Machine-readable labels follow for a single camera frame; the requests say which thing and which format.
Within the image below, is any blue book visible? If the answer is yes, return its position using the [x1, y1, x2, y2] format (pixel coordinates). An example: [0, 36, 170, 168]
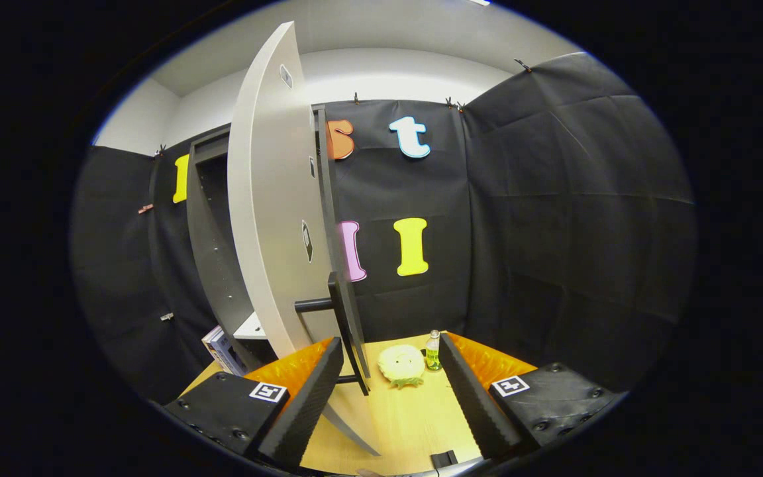
[208, 326, 248, 377]

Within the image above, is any dark grey shoe cabinet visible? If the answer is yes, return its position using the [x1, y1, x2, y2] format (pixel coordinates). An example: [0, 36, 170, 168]
[186, 123, 273, 375]

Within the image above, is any black backdrop cloth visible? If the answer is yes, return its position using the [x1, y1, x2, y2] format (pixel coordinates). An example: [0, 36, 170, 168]
[70, 52, 699, 405]

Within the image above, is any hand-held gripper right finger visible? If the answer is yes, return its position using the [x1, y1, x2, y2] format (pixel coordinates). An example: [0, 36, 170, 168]
[438, 332, 626, 461]

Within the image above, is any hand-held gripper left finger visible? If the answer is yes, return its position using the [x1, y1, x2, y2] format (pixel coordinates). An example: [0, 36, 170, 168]
[163, 337, 346, 470]

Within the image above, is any yellow plush toy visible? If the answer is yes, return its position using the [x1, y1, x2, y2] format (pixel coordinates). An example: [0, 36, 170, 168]
[378, 344, 427, 390]

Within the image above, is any small green bottle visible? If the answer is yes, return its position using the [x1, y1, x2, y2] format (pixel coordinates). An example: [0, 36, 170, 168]
[425, 329, 442, 372]

